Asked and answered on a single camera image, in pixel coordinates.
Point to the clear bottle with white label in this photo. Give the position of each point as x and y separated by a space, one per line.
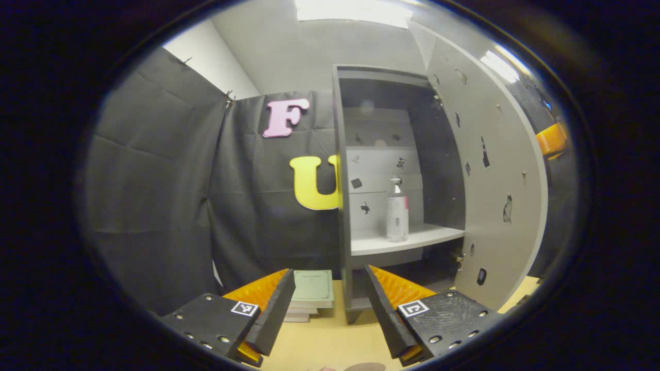
397 219

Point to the metal door hinge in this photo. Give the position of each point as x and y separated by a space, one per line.
459 258
437 98

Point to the green notebook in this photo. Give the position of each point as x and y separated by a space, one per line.
313 286

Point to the grey book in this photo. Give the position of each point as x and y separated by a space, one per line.
296 318

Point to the brown coaster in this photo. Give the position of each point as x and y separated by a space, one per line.
365 367

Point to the brown book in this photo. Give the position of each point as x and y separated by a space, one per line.
304 310

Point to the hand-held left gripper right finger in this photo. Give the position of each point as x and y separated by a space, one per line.
386 314

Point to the black backdrop cloth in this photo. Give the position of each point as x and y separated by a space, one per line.
154 180

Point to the small ceiling light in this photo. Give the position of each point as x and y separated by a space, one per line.
504 64

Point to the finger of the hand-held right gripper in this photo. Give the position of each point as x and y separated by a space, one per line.
550 140

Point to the white cabinet shelf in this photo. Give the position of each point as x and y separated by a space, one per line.
412 237

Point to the dark grey cabinet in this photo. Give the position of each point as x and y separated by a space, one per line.
438 170

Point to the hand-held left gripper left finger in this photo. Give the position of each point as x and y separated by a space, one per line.
276 309

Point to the grey cabinet door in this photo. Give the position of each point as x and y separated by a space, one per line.
495 206

